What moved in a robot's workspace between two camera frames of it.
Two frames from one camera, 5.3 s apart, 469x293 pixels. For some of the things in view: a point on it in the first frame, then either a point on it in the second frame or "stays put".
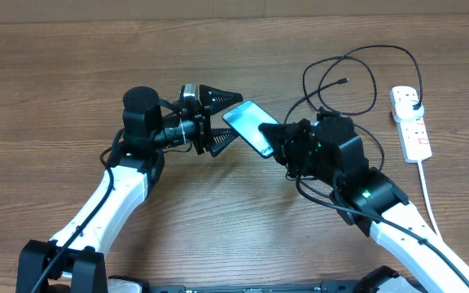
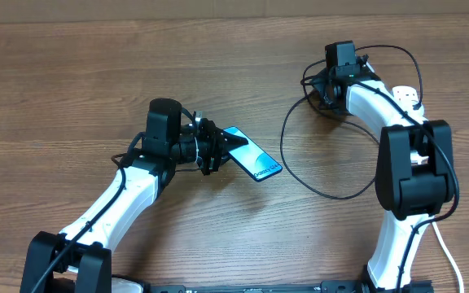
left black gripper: x=202 y=120 -> x=216 y=145
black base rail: x=323 y=286 stays put
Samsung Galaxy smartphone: x=246 y=120 -> x=254 y=159
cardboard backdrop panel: x=28 y=11 stays put
